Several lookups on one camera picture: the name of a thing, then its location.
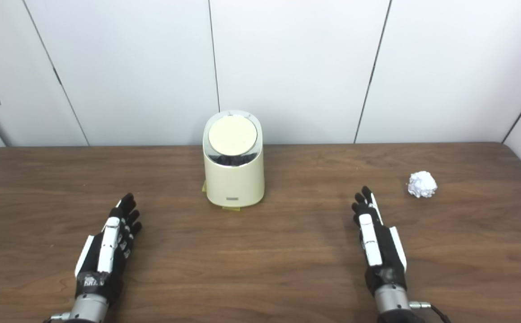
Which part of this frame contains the cream-colored trash bin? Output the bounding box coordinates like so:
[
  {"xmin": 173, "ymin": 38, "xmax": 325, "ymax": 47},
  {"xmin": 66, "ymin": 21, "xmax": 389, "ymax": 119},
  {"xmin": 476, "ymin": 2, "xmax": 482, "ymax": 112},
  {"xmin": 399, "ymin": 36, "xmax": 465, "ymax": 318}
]
[{"xmin": 202, "ymin": 110, "xmax": 265, "ymax": 208}]

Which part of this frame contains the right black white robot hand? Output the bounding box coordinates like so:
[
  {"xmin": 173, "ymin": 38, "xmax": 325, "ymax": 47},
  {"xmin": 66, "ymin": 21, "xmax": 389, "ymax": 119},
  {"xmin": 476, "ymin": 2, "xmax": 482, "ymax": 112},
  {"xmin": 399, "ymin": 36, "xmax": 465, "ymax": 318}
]
[{"xmin": 351, "ymin": 186, "xmax": 408, "ymax": 297}]

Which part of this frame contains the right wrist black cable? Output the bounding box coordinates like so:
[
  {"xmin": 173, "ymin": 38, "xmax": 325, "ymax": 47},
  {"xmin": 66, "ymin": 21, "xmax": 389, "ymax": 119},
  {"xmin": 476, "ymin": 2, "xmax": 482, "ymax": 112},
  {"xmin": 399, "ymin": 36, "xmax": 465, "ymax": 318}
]
[{"xmin": 409, "ymin": 301, "xmax": 451, "ymax": 323}]

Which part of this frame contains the cream round bin lid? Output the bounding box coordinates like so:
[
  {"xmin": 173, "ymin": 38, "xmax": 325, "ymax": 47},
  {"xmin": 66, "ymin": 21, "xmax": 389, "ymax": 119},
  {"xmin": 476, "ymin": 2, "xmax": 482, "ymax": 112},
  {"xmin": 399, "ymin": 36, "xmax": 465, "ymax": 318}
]
[{"xmin": 208, "ymin": 114, "xmax": 258, "ymax": 156}]

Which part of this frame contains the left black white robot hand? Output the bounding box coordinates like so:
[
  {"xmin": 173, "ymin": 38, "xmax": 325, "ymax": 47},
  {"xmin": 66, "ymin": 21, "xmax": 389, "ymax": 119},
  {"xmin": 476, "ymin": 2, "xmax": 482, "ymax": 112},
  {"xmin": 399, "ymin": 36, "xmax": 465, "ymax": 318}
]
[{"xmin": 74, "ymin": 193, "xmax": 143, "ymax": 306}]

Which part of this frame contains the white paper ball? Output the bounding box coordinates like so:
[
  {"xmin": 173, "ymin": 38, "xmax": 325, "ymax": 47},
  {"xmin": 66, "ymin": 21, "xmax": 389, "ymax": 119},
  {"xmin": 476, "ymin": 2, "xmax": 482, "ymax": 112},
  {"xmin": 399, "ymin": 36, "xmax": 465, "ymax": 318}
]
[{"xmin": 407, "ymin": 171, "xmax": 438, "ymax": 198}]

